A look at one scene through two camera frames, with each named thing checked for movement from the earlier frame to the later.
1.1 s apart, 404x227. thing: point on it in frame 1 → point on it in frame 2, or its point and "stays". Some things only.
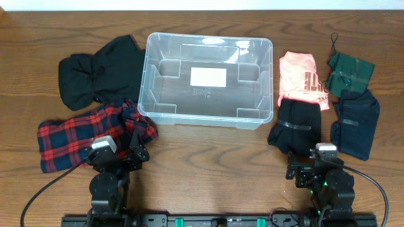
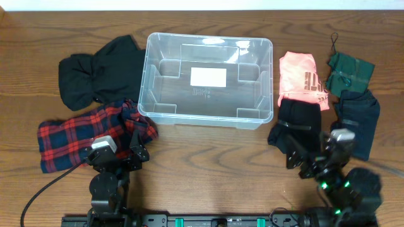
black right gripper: (305, 169) → (317, 161)
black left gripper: (132, 166) stays
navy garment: (358, 115) stays
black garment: (299, 127) stays
